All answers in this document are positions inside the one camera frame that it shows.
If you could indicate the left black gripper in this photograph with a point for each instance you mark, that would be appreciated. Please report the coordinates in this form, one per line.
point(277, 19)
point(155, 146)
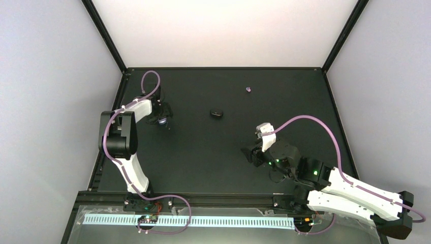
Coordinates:
point(166, 112)

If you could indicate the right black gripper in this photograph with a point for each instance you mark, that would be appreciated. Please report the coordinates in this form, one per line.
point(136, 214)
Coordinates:
point(253, 155)

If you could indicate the lavender earbud charging case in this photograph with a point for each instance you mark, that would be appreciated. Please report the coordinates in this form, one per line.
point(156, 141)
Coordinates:
point(162, 121)

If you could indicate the black earbud charging case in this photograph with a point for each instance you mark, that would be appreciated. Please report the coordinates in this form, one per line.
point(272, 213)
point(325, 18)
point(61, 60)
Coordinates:
point(216, 113)

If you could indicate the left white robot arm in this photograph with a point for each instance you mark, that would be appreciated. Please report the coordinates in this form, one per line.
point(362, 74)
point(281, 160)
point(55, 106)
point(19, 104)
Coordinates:
point(118, 139)

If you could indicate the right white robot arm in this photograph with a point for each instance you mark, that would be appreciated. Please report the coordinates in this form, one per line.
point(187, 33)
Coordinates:
point(321, 187)

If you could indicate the small circuit board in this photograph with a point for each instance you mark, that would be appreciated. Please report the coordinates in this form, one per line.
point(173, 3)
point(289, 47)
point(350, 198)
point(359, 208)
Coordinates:
point(148, 220)

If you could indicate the clear plastic bag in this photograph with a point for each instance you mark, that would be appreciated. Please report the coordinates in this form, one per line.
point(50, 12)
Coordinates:
point(344, 230)

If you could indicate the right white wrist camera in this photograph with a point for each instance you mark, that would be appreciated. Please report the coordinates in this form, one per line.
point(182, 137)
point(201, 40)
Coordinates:
point(265, 132)

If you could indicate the black front rail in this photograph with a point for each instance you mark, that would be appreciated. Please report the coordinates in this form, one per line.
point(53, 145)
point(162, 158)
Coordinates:
point(287, 203)

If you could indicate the white slotted cable duct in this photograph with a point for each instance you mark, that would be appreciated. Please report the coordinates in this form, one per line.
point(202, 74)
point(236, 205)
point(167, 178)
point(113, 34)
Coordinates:
point(195, 221)

